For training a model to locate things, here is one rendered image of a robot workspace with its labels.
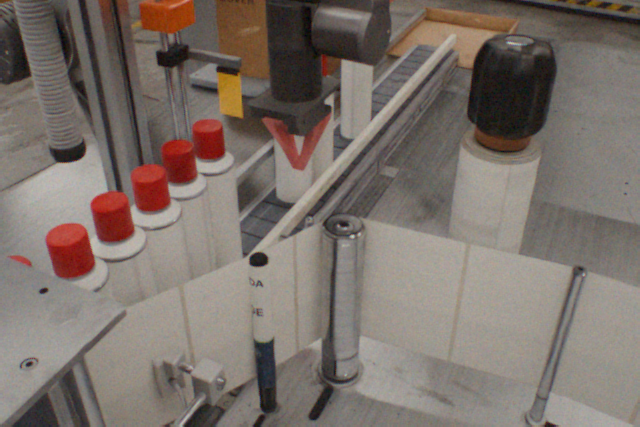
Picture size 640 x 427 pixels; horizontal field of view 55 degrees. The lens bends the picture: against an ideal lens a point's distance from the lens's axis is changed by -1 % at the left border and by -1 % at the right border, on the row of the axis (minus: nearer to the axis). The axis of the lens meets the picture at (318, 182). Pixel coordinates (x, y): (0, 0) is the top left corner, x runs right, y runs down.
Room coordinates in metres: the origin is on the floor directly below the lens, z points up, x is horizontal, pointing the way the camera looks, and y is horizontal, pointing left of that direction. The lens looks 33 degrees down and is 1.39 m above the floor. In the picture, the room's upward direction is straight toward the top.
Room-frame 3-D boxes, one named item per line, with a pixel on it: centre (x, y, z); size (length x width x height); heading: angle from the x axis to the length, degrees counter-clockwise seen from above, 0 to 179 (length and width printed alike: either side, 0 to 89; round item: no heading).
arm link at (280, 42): (0.62, 0.02, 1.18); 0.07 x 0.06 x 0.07; 57
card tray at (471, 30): (1.54, -0.35, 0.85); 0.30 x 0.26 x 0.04; 154
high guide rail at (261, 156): (0.92, -0.01, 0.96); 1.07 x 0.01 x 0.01; 154
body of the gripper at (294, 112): (0.63, 0.02, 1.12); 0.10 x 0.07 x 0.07; 154
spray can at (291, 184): (0.76, 0.04, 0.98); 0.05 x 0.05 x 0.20
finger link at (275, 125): (0.64, 0.02, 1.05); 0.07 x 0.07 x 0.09; 64
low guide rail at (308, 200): (0.89, -0.07, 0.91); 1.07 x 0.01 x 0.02; 154
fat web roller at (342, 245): (0.43, -0.02, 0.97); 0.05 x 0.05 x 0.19
